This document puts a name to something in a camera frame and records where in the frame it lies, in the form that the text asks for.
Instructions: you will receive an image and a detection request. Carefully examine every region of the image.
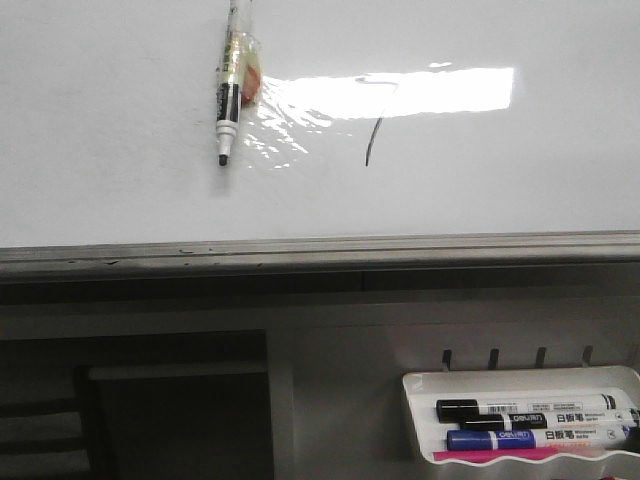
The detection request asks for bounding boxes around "taped white whiteboard marker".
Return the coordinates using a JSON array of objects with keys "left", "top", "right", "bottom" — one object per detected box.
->
[{"left": 215, "top": 1, "right": 261, "bottom": 166}]

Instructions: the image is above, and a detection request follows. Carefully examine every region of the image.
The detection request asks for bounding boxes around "white whiteboard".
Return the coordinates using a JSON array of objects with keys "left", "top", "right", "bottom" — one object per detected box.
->
[{"left": 1, "top": 1, "right": 639, "bottom": 247}]

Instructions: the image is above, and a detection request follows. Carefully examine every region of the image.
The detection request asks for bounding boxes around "blue capped whiteboard marker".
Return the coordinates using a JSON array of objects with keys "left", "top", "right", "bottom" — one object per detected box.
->
[{"left": 446, "top": 426, "right": 633, "bottom": 451}]

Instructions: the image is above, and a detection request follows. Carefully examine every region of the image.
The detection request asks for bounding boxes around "grey aluminium whiteboard ledge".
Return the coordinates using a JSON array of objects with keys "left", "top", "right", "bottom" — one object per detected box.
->
[{"left": 1, "top": 230, "right": 639, "bottom": 284}]

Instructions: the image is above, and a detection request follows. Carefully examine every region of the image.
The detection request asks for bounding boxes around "white plastic marker tray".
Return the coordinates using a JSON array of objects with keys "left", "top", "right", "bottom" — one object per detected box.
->
[{"left": 402, "top": 366, "right": 639, "bottom": 479}]

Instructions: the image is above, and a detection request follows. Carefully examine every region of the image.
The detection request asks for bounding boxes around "black capped marker top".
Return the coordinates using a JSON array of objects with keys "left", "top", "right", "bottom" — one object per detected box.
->
[{"left": 435, "top": 393, "right": 623, "bottom": 423}]

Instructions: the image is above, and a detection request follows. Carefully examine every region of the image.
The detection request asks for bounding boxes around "black capped marker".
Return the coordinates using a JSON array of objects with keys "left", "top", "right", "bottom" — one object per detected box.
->
[
  {"left": 459, "top": 408, "right": 639, "bottom": 431},
  {"left": 435, "top": 393, "right": 623, "bottom": 423}
]

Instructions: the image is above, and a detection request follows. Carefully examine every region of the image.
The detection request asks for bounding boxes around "black capped marker middle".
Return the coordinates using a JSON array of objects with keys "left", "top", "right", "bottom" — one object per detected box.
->
[{"left": 459, "top": 408, "right": 639, "bottom": 431}]

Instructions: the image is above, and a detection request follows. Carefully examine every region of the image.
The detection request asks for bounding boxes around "pink marker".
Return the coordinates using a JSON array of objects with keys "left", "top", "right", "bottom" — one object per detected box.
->
[{"left": 431, "top": 447, "right": 602, "bottom": 464}]

